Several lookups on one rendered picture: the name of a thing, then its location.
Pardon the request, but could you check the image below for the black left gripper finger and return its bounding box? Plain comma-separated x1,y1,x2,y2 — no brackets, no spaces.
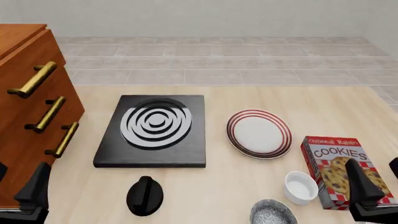
13,161,52,209
0,161,9,183

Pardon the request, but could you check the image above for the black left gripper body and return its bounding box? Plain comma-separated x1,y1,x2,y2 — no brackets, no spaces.
0,203,50,224

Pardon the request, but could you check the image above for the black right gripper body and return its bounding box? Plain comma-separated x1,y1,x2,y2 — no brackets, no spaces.
349,200,398,224

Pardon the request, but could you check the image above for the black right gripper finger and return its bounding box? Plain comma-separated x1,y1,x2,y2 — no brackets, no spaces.
388,156,398,179
345,158,387,208

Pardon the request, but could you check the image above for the white ramekin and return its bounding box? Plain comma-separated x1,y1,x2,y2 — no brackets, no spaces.
283,170,320,206

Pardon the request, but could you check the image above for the black patterned bowl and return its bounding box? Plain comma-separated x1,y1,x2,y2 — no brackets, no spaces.
249,198,299,224

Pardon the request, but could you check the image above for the white plate with red rings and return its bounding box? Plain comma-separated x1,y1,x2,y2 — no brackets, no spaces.
225,108,294,161

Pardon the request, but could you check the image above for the flat black stove plate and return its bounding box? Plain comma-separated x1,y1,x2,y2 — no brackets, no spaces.
93,94,207,169

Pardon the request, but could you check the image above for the red cookies box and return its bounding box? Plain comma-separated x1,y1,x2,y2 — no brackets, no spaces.
300,135,396,211

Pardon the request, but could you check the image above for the round black stove knob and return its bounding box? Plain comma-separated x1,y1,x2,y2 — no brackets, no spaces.
126,175,165,217

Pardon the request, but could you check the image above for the wooden cabinet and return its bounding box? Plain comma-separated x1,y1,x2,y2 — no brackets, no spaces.
0,23,86,209

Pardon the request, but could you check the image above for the wooden drawer, smallest brass handle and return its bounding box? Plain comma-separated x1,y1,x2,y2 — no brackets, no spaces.
0,111,86,208

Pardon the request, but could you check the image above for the brass drawer handle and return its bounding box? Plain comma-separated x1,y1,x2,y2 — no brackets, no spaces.
7,60,58,100
24,95,67,134
44,121,80,159

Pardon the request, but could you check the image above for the wooden drawer, medium brass handle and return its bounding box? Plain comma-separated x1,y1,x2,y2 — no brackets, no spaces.
0,65,86,141

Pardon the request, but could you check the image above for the wooden drawer, largest brass handle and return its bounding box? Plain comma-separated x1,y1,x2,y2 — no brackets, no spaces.
0,29,67,99

